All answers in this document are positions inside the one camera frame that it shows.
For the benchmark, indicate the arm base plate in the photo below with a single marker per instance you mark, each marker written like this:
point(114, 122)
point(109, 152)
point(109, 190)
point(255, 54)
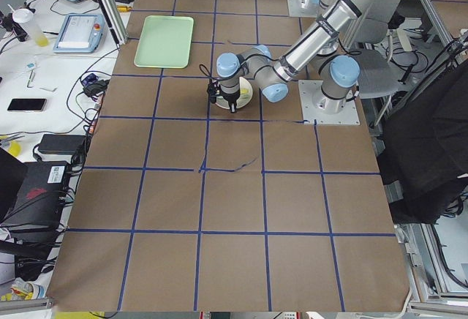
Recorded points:
point(304, 8)
point(320, 110)

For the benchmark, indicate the black computer case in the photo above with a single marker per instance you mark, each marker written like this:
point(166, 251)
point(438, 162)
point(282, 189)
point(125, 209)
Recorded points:
point(31, 194)

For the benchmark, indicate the blue teach pendant near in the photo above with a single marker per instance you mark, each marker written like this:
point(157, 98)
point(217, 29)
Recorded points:
point(80, 33)

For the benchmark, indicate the grey office chair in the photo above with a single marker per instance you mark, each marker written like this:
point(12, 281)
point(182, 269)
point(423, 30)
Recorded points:
point(376, 78)

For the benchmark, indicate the black cloth cover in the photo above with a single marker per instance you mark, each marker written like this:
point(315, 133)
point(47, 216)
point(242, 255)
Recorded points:
point(426, 149)

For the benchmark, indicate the aluminium frame post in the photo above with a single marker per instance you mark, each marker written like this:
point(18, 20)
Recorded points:
point(114, 21)

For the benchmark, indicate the plastic squeeze bottle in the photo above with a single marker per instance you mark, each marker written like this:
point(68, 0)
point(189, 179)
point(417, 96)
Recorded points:
point(25, 18)

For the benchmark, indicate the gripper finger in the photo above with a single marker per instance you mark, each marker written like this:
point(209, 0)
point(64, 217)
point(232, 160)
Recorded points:
point(233, 107)

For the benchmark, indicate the white round plate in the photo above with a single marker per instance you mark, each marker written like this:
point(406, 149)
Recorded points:
point(246, 94)

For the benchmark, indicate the mint green tray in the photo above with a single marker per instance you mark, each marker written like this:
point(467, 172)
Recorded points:
point(165, 42)

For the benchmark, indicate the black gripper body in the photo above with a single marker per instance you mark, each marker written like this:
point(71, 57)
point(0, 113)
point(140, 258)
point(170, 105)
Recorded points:
point(230, 98)

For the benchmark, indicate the black smartphone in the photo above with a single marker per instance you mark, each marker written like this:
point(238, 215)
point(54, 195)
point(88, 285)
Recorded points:
point(26, 105)

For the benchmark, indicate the black power adapter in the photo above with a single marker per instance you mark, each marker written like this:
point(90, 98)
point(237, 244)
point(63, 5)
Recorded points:
point(60, 144)

